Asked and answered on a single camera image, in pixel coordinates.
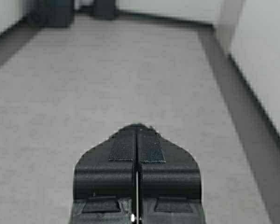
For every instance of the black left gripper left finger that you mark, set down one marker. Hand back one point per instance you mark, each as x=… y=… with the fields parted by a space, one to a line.
x=104 y=181

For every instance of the dark grey bin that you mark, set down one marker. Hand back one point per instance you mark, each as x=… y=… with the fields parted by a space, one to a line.
x=104 y=9
x=52 y=13

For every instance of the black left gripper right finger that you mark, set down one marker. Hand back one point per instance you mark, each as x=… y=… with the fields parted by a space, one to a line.
x=170 y=181

